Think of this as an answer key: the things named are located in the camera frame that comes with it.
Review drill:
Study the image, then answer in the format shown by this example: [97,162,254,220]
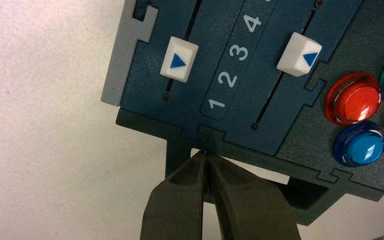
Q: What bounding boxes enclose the dark teal control box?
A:
[100,0,384,227]

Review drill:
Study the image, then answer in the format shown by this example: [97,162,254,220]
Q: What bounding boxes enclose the blue round push button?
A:
[333,120,384,168]

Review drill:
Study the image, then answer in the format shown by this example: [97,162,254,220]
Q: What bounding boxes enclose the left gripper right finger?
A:
[207,154,302,240]

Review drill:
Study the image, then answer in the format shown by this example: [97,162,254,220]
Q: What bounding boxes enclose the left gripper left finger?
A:
[139,151,209,240]

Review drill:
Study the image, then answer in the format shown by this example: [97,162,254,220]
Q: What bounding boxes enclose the white slider knob blue triangle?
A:
[276,32,323,78]
[159,36,200,83]

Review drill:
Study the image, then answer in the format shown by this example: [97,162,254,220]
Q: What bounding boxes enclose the red round push button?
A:
[324,71,383,127]

